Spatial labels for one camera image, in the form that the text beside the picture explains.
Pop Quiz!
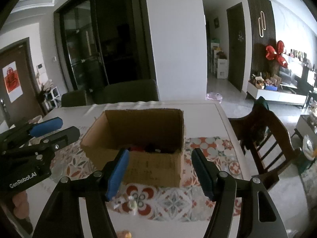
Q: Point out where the patterned tile table runner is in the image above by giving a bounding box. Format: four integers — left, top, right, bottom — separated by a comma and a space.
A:
45, 124, 242, 222

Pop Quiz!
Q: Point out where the wooden dining chair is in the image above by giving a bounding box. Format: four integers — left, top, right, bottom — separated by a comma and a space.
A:
229, 97, 302, 190

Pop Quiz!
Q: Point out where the red yellow snack packet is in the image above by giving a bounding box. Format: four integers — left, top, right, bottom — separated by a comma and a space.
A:
116, 230, 132, 238

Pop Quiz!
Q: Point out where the dark chair behind table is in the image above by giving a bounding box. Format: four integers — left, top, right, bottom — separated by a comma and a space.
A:
96, 79, 159, 104

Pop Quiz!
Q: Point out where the small clear candy packet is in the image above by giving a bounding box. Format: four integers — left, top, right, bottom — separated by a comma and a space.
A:
112, 195, 145, 215

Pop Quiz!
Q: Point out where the left hand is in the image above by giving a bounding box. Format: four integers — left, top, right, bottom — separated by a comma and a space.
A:
12, 191, 31, 225

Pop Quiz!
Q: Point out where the brown cardboard box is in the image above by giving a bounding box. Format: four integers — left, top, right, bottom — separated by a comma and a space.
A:
80, 108, 184, 187

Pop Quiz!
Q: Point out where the red balloon bouquet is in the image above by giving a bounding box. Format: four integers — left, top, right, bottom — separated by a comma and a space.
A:
265, 40, 288, 68

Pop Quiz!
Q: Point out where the red fu door poster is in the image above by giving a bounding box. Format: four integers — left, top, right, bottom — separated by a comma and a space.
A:
2, 61, 23, 103

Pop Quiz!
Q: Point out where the dark left chair back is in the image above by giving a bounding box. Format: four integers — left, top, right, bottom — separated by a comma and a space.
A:
61, 90, 88, 107

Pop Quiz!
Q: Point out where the white tv cabinet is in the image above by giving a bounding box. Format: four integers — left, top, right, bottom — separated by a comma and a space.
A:
247, 82, 306, 106

